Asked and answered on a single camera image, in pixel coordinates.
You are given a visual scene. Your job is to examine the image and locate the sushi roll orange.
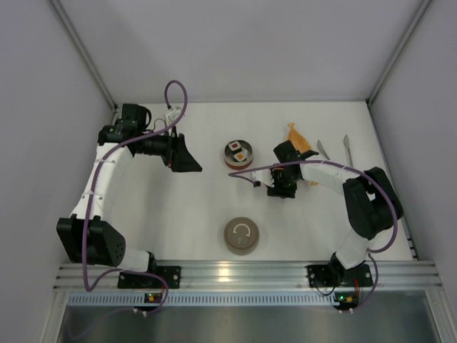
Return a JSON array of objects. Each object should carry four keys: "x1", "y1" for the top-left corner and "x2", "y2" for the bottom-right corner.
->
[{"x1": 233, "y1": 150, "x2": 248, "y2": 163}]

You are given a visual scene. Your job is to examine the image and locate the brown round lid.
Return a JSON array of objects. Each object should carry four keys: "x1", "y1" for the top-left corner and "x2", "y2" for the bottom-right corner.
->
[{"x1": 224, "y1": 217, "x2": 260, "y2": 246}]

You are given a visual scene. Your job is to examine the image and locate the metal tongs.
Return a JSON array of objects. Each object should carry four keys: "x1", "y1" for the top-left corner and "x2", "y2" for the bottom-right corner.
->
[{"x1": 316, "y1": 134, "x2": 354, "y2": 167}]

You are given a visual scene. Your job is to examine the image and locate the beige band metal container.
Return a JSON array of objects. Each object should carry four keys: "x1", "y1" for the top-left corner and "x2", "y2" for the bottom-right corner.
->
[{"x1": 226, "y1": 244, "x2": 257, "y2": 256}]

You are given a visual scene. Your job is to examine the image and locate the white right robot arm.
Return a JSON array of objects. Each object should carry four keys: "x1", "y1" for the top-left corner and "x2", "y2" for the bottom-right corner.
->
[{"x1": 264, "y1": 141, "x2": 403, "y2": 284}]

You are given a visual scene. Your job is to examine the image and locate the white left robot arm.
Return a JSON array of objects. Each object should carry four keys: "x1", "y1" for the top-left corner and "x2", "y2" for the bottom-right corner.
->
[{"x1": 56, "y1": 104, "x2": 203, "y2": 272}]

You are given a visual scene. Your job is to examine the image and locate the woven bamboo boat tray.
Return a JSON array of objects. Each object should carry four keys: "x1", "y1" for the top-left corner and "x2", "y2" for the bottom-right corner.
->
[{"x1": 284, "y1": 122, "x2": 320, "y2": 187}]

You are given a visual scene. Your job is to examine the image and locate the red band metal container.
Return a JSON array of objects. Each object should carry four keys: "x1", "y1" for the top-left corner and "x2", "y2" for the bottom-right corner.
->
[{"x1": 224, "y1": 139, "x2": 254, "y2": 171}]

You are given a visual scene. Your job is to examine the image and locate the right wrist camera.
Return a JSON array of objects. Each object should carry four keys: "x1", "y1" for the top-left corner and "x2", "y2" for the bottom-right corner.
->
[{"x1": 251, "y1": 169, "x2": 275, "y2": 187}]

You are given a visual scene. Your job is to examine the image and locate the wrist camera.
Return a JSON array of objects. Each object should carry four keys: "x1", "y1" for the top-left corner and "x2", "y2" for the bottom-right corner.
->
[
  {"x1": 251, "y1": 169, "x2": 275, "y2": 187},
  {"x1": 165, "y1": 106, "x2": 182, "y2": 125}
]

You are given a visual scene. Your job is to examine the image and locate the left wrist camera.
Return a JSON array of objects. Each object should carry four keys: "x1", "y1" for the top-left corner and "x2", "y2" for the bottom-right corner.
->
[{"x1": 165, "y1": 106, "x2": 182, "y2": 125}]

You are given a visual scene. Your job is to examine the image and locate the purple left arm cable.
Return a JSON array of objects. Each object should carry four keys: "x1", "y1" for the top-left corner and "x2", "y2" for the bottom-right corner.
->
[{"x1": 81, "y1": 80, "x2": 189, "y2": 315}]

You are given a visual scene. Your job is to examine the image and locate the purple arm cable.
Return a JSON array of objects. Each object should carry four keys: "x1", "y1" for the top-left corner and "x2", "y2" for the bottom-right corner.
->
[
  {"x1": 228, "y1": 160, "x2": 400, "y2": 312},
  {"x1": 81, "y1": 80, "x2": 189, "y2": 315}
]

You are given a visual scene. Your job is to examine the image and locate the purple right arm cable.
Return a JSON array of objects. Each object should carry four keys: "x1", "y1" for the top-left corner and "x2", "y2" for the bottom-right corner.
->
[{"x1": 228, "y1": 160, "x2": 400, "y2": 312}]

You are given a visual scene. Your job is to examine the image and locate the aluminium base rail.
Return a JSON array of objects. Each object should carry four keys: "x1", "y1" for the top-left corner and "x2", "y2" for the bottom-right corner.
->
[{"x1": 53, "y1": 259, "x2": 440, "y2": 289}]

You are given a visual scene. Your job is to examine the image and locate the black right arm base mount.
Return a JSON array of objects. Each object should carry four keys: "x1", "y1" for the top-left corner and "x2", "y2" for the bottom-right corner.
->
[{"x1": 306, "y1": 264, "x2": 373, "y2": 289}]

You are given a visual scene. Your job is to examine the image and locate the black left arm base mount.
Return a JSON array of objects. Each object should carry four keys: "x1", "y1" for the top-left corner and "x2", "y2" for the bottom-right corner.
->
[{"x1": 117, "y1": 265, "x2": 181, "y2": 289}]

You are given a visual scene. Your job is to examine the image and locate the slotted grey cable duct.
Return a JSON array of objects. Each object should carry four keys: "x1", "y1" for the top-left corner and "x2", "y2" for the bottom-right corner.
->
[{"x1": 67, "y1": 292, "x2": 348, "y2": 307}]

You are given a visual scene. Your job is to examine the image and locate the right aluminium frame post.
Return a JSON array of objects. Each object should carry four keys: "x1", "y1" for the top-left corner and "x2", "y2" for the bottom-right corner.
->
[{"x1": 366, "y1": 0, "x2": 443, "y2": 108}]

